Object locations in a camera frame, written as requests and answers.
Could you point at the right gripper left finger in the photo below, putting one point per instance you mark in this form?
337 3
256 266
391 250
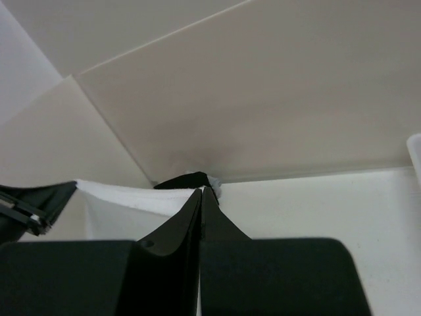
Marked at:
63 278

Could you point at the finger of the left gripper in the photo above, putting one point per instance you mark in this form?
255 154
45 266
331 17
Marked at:
33 210

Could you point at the white plastic mesh basket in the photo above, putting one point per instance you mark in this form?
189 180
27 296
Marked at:
414 149

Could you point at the white tank top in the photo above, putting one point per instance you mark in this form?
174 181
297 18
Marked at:
131 210

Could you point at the stack of folded tank tops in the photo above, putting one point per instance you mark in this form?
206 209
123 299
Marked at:
215 189

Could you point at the folded black tank top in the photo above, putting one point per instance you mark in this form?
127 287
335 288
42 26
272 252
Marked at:
179 182

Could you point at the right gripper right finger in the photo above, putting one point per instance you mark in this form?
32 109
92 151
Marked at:
286 276

